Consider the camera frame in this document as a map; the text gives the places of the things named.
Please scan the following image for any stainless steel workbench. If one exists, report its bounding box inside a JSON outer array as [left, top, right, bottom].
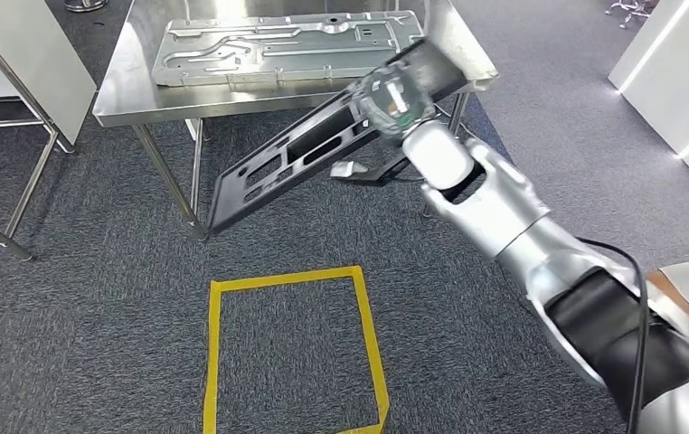
[[91, 0, 500, 242]]

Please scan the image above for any black plastic panel part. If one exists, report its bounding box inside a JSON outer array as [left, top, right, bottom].
[[205, 36, 473, 237]]

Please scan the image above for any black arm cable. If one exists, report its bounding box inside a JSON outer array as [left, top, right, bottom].
[[576, 236, 652, 434]]

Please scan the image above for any steel frame table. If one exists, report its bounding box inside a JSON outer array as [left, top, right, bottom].
[[0, 0, 77, 263]]

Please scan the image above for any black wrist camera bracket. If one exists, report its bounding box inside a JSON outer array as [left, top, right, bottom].
[[349, 149, 420, 185]]

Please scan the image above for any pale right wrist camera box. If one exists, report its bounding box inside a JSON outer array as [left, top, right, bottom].
[[329, 159, 371, 180]]

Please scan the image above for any chrome stool base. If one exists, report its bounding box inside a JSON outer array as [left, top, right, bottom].
[[605, 0, 660, 29]]

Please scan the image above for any stamped sheet metal plate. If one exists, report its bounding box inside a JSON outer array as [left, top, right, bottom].
[[150, 10, 429, 89]]

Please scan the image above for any round metal stand base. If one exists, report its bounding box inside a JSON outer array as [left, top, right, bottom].
[[62, 0, 109, 14]]

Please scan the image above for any white cabinet with light strip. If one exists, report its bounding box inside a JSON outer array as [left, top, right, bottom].
[[608, 0, 689, 180]]

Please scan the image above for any white cabinet panel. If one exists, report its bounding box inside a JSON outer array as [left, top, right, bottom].
[[0, 0, 99, 146]]

